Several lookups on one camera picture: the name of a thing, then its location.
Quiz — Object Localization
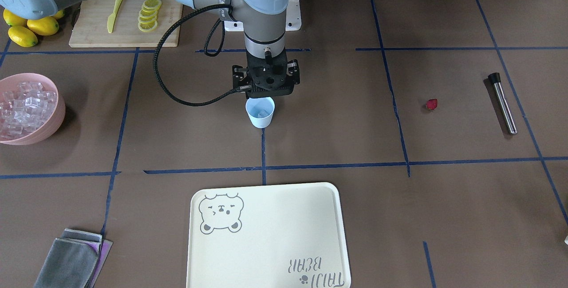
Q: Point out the grey folded cloth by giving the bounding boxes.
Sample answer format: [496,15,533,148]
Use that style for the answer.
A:
[34,228,113,288]

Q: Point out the clear ice cube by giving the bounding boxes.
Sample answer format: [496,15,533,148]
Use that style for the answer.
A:
[256,109,271,118]

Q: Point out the cream bear tray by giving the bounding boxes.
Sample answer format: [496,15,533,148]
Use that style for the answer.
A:
[186,181,352,288]

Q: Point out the light blue cup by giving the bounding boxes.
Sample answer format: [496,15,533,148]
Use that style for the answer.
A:
[245,97,275,129]

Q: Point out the pink bowl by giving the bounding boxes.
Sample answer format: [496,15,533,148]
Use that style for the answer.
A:
[0,72,66,145]

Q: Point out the lemon slices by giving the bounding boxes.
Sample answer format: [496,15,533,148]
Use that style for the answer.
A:
[137,0,162,32]

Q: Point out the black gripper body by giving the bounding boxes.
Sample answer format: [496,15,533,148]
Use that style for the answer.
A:
[232,53,300,99]

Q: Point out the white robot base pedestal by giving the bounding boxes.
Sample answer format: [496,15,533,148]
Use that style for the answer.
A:
[223,0,302,32]

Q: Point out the pile of clear ice cubes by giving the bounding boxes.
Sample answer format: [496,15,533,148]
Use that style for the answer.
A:
[0,80,58,141]

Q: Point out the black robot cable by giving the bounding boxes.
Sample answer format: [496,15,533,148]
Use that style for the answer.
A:
[153,4,249,107]

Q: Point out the steel muddler with black tip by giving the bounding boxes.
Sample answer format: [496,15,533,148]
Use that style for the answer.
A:
[488,72,518,136]

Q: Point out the yellow plastic knife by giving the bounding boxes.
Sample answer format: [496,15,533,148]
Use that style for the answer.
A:
[106,0,123,34]

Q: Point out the red strawberry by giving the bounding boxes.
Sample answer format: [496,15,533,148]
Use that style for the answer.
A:
[425,99,438,111]

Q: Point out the wooden cutting board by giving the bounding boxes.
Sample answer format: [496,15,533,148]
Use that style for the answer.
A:
[69,0,183,48]

